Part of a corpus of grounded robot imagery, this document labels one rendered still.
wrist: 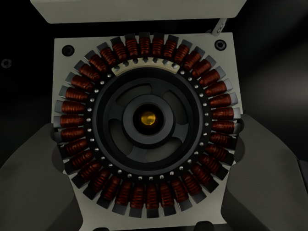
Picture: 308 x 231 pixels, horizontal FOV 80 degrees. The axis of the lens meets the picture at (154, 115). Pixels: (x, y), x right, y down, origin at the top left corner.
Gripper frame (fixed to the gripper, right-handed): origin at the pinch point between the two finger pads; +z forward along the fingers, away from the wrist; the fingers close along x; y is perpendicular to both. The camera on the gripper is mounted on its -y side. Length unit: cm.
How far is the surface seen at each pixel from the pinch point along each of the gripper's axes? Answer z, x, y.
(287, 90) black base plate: 3.5, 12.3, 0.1
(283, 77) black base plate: 4.2, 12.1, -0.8
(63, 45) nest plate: 5.2, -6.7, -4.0
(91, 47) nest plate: 5.0, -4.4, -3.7
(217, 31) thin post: 4.9, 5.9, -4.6
